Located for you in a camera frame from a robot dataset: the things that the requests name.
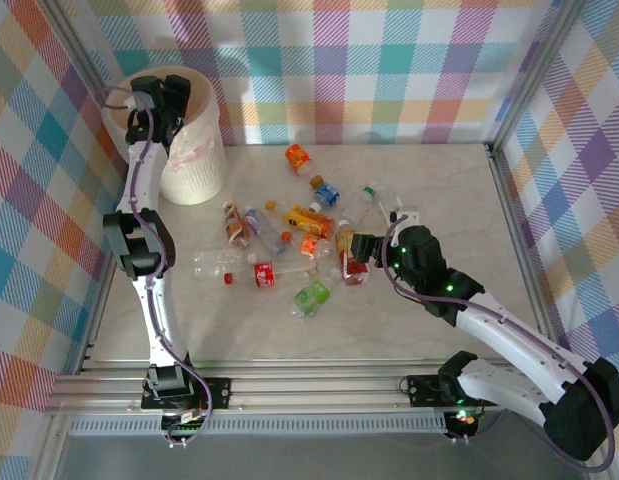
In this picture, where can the red label cola bottle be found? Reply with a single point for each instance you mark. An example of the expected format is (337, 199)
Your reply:
(264, 275)

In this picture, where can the blue label plastic bottle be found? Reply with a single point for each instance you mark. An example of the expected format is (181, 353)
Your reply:
(328, 195)

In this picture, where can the aluminium table side rail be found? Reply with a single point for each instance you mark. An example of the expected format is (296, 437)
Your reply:
(95, 320)
(524, 250)

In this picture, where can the clear bottle green cap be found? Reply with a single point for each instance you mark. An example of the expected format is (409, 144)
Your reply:
(361, 205)

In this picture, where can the aluminium frame post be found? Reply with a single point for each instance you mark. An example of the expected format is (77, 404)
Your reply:
(534, 75)
(84, 50)

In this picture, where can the red yellow label bottle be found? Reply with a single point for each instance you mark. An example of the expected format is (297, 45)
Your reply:
(356, 275)

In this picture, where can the clear bottle pale blue label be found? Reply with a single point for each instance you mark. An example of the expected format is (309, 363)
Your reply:
(261, 227)

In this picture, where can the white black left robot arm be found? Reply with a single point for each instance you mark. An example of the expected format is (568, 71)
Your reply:
(156, 310)

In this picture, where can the cream ribbed waste bin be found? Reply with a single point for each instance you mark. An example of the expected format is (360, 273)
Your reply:
(199, 175)

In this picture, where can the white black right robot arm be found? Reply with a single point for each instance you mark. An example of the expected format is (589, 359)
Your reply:
(509, 340)

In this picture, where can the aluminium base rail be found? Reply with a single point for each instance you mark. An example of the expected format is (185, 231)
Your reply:
(314, 395)

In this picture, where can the yellow orange label bottle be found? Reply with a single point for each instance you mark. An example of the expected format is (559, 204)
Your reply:
(306, 220)

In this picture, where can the brown label plastic bottle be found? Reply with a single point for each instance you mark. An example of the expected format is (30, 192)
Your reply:
(234, 225)

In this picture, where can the crushed orange label bottle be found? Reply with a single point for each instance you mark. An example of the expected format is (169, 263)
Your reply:
(311, 245)

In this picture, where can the clear bottle white cap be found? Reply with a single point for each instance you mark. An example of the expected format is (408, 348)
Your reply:
(219, 262)

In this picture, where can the green label plastic bottle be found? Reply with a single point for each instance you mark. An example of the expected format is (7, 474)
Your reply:
(311, 295)

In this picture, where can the loose orange bottle cap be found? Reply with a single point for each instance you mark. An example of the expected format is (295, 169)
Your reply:
(287, 237)

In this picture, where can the translucent plastic bin liner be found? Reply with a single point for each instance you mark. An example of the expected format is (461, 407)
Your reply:
(189, 150)

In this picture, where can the colourful plaid cloth panel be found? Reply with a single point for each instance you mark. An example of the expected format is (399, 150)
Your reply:
(19, 200)
(339, 60)
(589, 200)

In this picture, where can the orange wrapped plastic bottle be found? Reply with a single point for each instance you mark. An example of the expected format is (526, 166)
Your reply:
(296, 156)

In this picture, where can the loose yellow bottle cap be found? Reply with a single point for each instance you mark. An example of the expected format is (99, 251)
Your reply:
(271, 204)

